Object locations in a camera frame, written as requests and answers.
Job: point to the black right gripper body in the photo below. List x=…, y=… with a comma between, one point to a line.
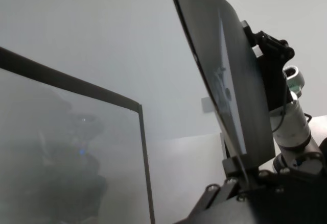
x=274, y=86

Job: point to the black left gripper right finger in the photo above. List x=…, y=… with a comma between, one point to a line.
x=265, y=182

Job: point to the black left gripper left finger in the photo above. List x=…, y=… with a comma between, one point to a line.
x=232, y=169

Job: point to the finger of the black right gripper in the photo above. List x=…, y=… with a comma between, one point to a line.
x=251, y=36
x=279, y=51

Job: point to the black company introduction poster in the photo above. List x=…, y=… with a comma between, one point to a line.
x=230, y=55

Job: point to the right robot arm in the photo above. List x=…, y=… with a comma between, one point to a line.
x=293, y=129

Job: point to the grey wall plate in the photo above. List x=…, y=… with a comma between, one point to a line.
x=206, y=104

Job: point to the black rectangular tape frame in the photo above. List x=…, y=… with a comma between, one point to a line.
x=76, y=85

